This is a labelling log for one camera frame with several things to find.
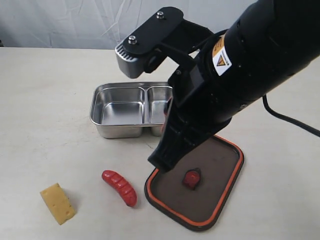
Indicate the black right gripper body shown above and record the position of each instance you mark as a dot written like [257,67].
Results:
[199,108]

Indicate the steel two-compartment lunch box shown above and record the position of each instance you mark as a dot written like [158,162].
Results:
[125,109]

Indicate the lunch box lid orange seal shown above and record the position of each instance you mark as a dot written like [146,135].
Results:
[194,193]

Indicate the red toy sausage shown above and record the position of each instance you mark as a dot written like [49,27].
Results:
[122,186]

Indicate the yellow toy cheese wedge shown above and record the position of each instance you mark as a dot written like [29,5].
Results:
[58,203]

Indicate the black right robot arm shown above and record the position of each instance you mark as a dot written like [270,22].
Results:
[269,43]

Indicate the white backdrop cloth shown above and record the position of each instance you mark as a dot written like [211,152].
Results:
[99,24]

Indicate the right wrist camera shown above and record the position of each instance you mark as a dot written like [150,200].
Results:
[166,34]

